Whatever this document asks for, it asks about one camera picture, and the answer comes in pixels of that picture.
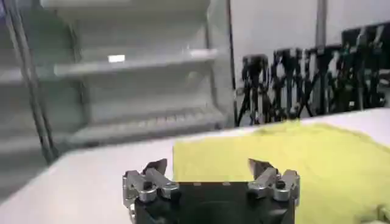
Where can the grey wall conduit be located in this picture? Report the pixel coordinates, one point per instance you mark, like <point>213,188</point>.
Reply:
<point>321,21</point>

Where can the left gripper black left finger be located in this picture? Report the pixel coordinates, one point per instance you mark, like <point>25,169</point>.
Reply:
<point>143,182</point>

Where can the yellow-green shirt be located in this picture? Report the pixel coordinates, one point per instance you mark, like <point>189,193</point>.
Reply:
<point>320,164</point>

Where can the white open shelf rack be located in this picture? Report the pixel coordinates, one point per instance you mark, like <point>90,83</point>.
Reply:
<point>146,70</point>

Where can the black computer monitor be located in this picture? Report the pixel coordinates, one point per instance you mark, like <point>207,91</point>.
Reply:
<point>365,35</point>

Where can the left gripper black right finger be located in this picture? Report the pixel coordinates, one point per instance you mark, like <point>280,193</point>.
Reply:
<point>274,182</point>

